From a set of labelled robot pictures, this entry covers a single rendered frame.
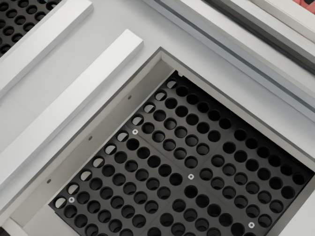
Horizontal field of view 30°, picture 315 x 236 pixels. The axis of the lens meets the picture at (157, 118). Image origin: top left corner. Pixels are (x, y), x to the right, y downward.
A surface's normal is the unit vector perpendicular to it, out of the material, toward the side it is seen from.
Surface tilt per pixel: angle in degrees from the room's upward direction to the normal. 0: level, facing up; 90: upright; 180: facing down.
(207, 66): 0
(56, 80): 0
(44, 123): 0
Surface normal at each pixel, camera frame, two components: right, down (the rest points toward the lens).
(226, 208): -0.06, -0.40
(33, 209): 0.75, 0.59
